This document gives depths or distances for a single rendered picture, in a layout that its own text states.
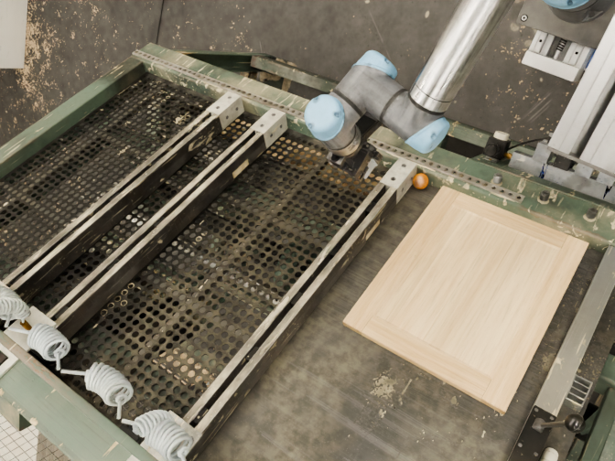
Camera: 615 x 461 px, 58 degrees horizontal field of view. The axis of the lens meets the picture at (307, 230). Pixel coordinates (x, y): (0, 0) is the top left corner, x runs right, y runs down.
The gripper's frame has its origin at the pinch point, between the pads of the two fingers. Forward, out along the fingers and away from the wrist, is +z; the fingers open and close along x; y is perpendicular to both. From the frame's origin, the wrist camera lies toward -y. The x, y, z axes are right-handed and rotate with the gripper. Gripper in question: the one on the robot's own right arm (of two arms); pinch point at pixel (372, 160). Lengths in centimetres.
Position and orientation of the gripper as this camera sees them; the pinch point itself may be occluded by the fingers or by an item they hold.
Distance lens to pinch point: 136.4
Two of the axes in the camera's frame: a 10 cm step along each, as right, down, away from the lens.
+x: 7.9, 4.7, -4.0
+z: 3.5, 1.8, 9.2
